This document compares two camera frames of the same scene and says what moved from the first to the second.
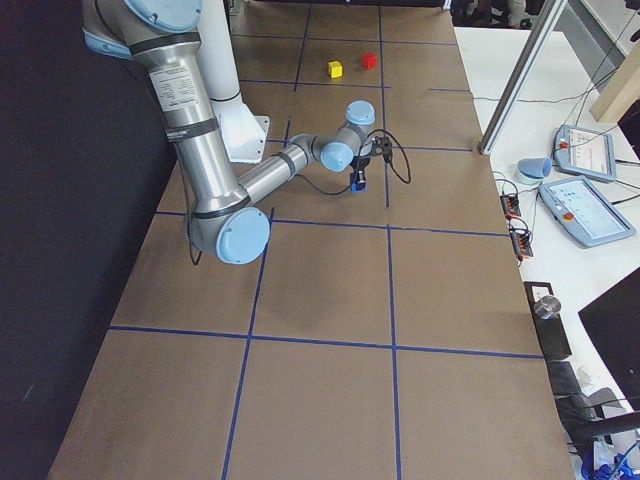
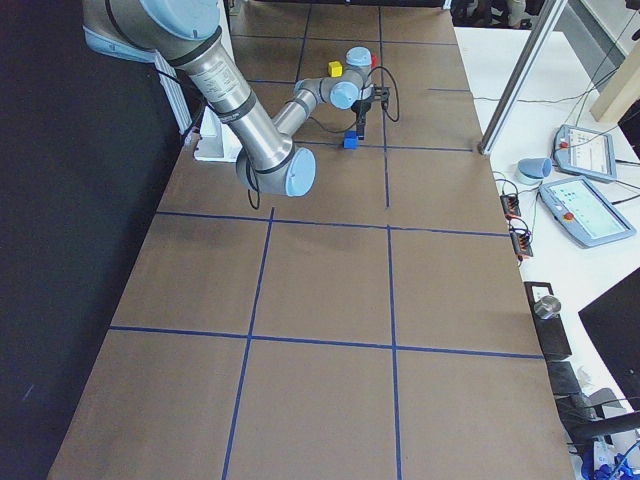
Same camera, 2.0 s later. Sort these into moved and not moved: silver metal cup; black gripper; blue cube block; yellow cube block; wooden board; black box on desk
Moved: black gripper; blue cube block
Not moved: black box on desk; yellow cube block; silver metal cup; wooden board
